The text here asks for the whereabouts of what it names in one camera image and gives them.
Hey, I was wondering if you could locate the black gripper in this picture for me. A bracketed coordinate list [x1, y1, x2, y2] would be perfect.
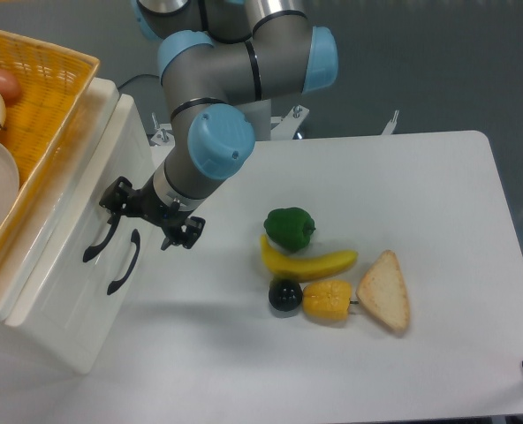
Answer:
[99, 176, 206, 251]

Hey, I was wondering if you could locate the black top drawer handle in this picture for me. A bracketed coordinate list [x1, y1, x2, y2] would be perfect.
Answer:
[82, 214, 121, 263]

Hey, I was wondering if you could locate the black drawer handle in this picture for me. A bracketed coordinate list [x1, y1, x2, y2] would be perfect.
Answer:
[82, 214, 121, 263]
[106, 229, 141, 296]

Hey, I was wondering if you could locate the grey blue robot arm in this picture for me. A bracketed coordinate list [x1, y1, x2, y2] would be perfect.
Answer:
[100, 1, 338, 248]

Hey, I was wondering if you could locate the white drawer cabinet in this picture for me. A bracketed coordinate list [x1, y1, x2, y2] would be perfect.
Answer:
[0, 78, 164, 376]

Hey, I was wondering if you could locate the green bell pepper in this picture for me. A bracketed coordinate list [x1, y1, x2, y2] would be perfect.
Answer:
[263, 207, 315, 253]

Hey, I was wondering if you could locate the yellow banana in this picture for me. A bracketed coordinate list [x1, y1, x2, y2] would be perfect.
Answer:
[259, 235, 359, 282]

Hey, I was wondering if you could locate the dark purple mangosteen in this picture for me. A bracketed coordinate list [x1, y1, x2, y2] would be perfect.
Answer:
[268, 279, 303, 318]

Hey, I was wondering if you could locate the yellow woven basket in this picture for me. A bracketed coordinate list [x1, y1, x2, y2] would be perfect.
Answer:
[0, 30, 100, 251]

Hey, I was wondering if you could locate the yellow bell pepper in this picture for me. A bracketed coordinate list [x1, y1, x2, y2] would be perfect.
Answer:
[302, 280, 353, 321]

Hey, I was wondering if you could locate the triangular bread slice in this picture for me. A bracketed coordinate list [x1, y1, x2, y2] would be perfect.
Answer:
[356, 250, 411, 333]

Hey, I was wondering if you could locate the black bottom drawer handle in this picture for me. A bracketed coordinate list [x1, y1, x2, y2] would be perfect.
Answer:
[106, 229, 141, 296]

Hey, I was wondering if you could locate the black cable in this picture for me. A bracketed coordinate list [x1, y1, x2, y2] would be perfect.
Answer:
[117, 73, 162, 94]

